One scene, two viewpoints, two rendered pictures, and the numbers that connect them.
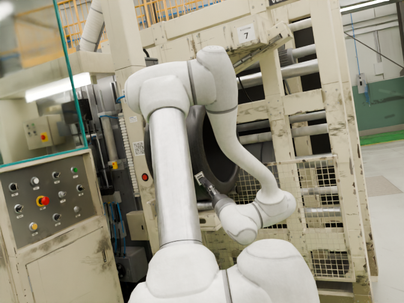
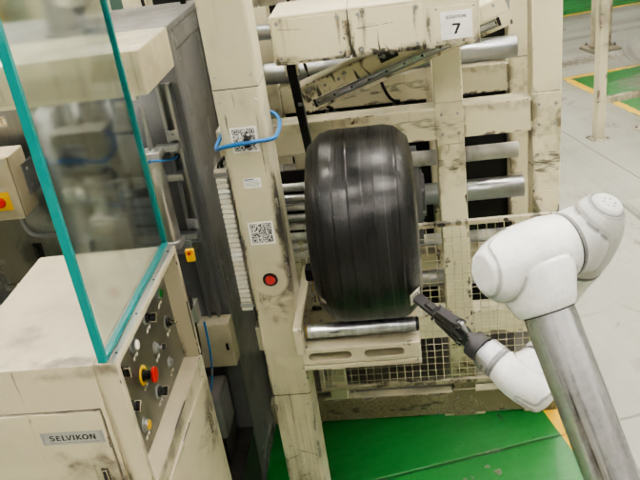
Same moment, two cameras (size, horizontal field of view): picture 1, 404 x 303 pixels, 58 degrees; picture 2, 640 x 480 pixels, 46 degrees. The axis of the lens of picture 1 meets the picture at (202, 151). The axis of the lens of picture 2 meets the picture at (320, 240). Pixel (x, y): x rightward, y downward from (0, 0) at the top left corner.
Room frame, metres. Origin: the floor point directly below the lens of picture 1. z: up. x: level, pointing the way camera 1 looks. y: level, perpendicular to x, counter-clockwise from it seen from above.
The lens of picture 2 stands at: (0.07, 0.91, 2.16)
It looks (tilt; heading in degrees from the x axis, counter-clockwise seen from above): 27 degrees down; 338
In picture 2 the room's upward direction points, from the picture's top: 8 degrees counter-clockwise
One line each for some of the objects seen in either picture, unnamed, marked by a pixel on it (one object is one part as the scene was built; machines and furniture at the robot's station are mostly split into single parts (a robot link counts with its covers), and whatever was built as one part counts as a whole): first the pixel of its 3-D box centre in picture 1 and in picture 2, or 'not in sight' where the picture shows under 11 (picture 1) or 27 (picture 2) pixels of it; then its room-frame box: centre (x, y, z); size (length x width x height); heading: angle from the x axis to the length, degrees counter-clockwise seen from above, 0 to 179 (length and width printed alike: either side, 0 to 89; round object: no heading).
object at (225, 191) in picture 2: (131, 154); (236, 239); (2.04, 0.39, 1.19); 0.05 x 0.04 x 0.48; 151
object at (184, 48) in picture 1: (215, 45); (374, 22); (2.12, -0.19, 1.71); 0.61 x 0.25 x 0.15; 61
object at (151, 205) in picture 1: (171, 200); (305, 307); (2.01, 0.22, 0.90); 0.40 x 0.03 x 0.10; 151
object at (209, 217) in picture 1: (187, 219); (361, 345); (1.80, 0.13, 0.84); 0.36 x 0.09 x 0.06; 61
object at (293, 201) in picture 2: not in sight; (295, 215); (2.36, 0.08, 1.05); 0.20 x 0.15 x 0.30; 61
